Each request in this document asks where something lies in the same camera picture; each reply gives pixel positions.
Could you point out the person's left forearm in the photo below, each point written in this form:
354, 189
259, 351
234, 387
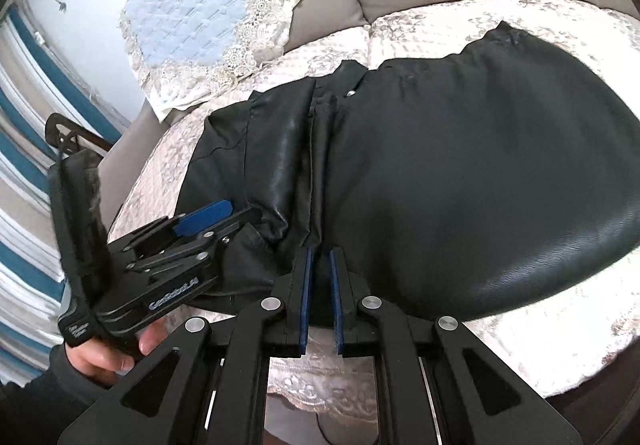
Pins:
35, 400

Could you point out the black leather jacket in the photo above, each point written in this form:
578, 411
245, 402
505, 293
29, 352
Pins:
450, 205

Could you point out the grey sofa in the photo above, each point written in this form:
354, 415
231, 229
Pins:
325, 7

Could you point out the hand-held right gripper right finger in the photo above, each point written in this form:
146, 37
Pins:
336, 297

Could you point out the blue quilted lace cover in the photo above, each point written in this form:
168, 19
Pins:
200, 10

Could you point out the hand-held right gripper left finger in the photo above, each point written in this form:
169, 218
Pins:
306, 305

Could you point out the person's left hand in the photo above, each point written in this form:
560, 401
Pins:
107, 355

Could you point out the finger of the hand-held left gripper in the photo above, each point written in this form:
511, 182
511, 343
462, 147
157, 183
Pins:
220, 237
202, 217

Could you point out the pink quilted sofa cover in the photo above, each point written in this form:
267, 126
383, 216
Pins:
430, 30

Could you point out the blue striped curtain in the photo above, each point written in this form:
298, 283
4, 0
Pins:
25, 165

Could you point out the black wooden chair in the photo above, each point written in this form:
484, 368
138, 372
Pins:
67, 132

